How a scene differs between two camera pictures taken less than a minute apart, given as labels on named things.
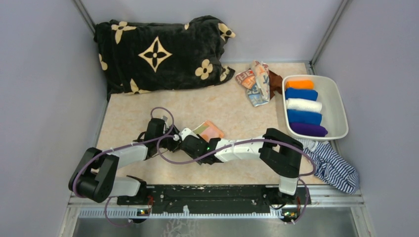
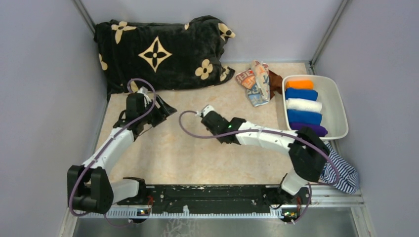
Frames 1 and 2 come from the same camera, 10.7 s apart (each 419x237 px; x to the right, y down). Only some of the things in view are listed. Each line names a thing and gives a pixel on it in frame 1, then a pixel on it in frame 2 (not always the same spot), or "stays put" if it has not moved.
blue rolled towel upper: (301, 94) stays put
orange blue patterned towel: (256, 80) stays put
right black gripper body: (195, 157) → (218, 136)
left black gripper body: (172, 132) → (146, 117)
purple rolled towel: (308, 129) stays put
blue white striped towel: (331, 166) stays put
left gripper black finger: (171, 144) → (161, 110)
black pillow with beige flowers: (140, 57) stays put
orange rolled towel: (308, 84) stays put
